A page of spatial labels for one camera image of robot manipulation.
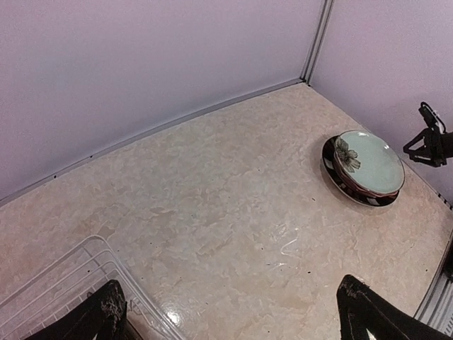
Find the white wire dish rack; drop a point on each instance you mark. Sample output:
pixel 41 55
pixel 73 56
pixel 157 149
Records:
pixel 71 279

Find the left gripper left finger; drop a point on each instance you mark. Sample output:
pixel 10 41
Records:
pixel 103 315

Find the right aluminium corner post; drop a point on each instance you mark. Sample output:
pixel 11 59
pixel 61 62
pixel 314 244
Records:
pixel 317 41

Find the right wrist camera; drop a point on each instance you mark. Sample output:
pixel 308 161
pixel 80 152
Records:
pixel 431 118

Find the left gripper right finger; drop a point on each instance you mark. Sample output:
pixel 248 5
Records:
pixel 362 313

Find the aluminium front rail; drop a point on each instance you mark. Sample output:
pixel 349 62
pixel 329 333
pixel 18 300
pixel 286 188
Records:
pixel 435 309

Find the black striped rim plate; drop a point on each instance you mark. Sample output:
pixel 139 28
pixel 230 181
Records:
pixel 329 161

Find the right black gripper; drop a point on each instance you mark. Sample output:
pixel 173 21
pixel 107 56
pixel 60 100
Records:
pixel 430 148

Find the light green flower plate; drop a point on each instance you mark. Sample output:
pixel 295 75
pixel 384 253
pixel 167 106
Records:
pixel 371 161

